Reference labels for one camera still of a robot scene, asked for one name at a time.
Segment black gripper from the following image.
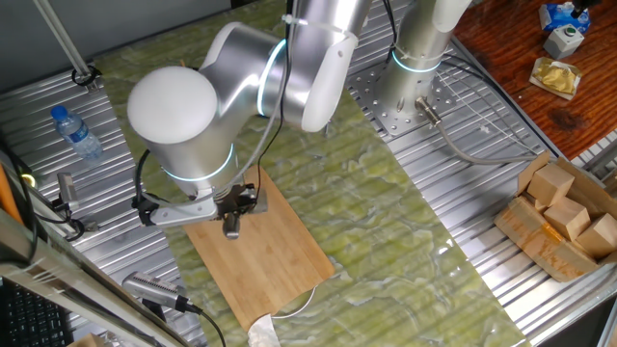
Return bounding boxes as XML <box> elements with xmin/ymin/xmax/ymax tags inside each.
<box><xmin>215</xmin><ymin>182</ymin><xmax>259</xmax><ymax>226</ymax></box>

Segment stainless steel cleaver knife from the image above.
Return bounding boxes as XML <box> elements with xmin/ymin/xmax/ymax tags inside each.
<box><xmin>222</xmin><ymin>187</ymin><xmax>270</xmax><ymax>241</ymax></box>

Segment bamboo cutting board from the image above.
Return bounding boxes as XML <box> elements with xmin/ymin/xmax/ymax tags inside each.
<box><xmin>181</xmin><ymin>164</ymin><xmax>336</xmax><ymax>332</ymax></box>

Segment silver ribbed handheld device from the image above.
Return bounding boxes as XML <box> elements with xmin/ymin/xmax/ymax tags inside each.
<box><xmin>121</xmin><ymin>271</ymin><xmax>188</xmax><ymax>313</ymax></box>

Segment crumpled white tissue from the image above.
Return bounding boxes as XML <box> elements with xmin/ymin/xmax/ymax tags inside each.
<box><xmin>247</xmin><ymin>312</ymin><xmax>282</xmax><ymax>347</ymax></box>

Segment green marble pattern mat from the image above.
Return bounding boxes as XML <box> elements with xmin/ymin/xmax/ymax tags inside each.
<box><xmin>94</xmin><ymin>0</ymin><xmax>534</xmax><ymax>347</ymax></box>

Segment clear water bottle blue label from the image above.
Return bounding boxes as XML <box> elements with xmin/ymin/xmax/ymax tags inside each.
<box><xmin>50</xmin><ymin>104</ymin><xmax>105</xmax><ymax>161</ymax></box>

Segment large light wooden block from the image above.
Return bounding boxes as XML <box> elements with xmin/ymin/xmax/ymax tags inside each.
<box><xmin>67</xmin><ymin>332</ymin><xmax>105</xmax><ymax>347</ymax></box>

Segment black keyboard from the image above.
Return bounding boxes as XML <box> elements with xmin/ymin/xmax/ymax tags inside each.
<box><xmin>0</xmin><ymin>279</ymin><xmax>73</xmax><ymax>347</ymax></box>

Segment slanted aluminium pole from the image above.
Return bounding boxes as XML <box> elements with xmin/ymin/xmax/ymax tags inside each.
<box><xmin>32</xmin><ymin>0</ymin><xmax>100</xmax><ymax>93</ymax></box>

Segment brown cardboard box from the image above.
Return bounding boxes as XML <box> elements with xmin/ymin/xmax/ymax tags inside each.
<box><xmin>494</xmin><ymin>149</ymin><xmax>617</xmax><ymax>283</ymax></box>

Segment light wooden cube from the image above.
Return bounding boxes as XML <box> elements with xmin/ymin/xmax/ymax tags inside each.
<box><xmin>543</xmin><ymin>196</ymin><xmax>592</xmax><ymax>242</ymax></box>
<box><xmin>526</xmin><ymin>163</ymin><xmax>576</xmax><ymax>208</ymax></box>
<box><xmin>576</xmin><ymin>213</ymin><xmax>617</xmax><ymax>259</ymax></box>

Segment gold foil packet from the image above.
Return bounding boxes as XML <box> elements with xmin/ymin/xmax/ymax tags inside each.
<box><xmin>528</xmin><ymin>56</ymin><xmax>583</xmax><ymax>101</ymax></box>

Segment grey emergency button box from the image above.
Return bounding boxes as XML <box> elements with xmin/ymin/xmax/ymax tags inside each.
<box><xmin>543</xmin><ymin>23</ymin><xmax>585</xmax><ymax>61</ymax></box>

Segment blue tissue pack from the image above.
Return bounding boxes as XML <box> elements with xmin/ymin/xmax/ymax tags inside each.
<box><xmin>538</xmin><ymin>2</ymin><xmax>592</xmax><ymax>34</ymax></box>

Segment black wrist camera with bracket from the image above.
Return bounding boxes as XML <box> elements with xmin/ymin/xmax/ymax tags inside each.
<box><xmin>132</xmin><ymin>190</ymin><xmax>219</xmax><ymax>228</ymax></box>

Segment black device cable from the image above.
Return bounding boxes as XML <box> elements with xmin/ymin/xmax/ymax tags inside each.
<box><xmin>175</xmin><ymin>296</ymin><xmax>228</xmax><ymax>347</ymax></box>

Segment aluminium frame bar with bracket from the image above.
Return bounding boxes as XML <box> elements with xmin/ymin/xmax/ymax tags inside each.
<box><xmin>0</xmin><ymin>206</ymin><xmax>194</xmax><ymax>347</ymax></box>

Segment small camera on metal mount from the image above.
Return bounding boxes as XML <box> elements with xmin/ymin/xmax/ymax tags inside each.
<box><xmin>50</xmin><ymin>172</ymin><xmax>100</xmax><ymax>242</ymax></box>

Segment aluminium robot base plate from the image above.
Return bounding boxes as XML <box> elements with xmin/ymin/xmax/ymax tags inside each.
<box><xmin>344</xmin><ymin>62</ymin><xmax>459</xmax><ymax>137</ymax></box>

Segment black cable ring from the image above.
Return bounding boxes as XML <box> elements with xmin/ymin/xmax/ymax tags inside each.
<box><xmin>70</xmin><ymin>65</ymin><xmax>103</xmax><ymax>89</ymax></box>

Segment orange cable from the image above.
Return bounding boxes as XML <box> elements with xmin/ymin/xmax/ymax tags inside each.
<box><xmin>0</xmin><ymin>163</ymin><xmax>24</xmax><ymax>227</ymax></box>

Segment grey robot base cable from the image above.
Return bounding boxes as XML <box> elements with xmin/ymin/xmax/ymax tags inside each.
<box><xmin>414</xmin><ymin>95</ymin><xmax>541</xmax><ymax>166</ymax></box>

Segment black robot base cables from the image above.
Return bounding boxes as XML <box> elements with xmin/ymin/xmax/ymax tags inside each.
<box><xmin>383</xmin><ymin>0</ymin><xmax>399</xmax><ymax>62</ymax></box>

